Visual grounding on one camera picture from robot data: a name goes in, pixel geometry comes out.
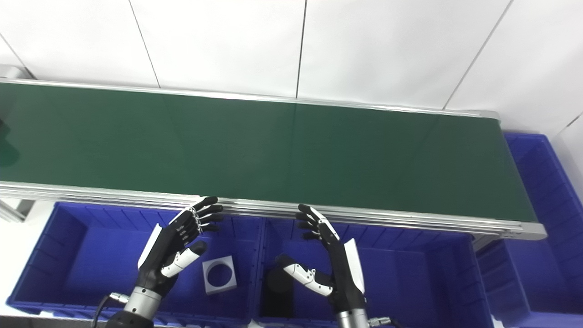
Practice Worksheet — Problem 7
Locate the blue plastic bin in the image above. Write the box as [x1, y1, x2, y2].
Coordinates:
[7, 202, 265, 326]
[253, 216, 495, 328]
[474, 132, 583, 328]

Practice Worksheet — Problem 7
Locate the grey conveyor end housing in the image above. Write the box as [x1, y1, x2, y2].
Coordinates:
[0, 64, 35, 82]

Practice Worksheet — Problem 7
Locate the black cylinder block part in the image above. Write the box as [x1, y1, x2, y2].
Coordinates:
[261, 266, 297, 319]

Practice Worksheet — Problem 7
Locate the green conveyor belt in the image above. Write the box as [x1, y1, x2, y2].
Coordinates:
[0, 77, 547, 241]

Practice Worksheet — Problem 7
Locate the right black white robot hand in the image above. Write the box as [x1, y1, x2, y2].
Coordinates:
[275, 204, 367, 315]

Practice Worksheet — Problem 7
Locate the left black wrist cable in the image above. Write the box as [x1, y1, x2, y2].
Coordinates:
[93, 293, 131, 328]

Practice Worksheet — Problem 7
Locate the white square part with hole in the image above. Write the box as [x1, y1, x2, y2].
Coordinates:
[202, 256, 237, 295]

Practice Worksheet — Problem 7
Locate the aluminium conveyor leg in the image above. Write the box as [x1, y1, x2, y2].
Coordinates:
[0, 198, 36, 224]

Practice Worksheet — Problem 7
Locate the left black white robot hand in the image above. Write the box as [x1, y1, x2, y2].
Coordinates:
[137, 196, 225, 297]

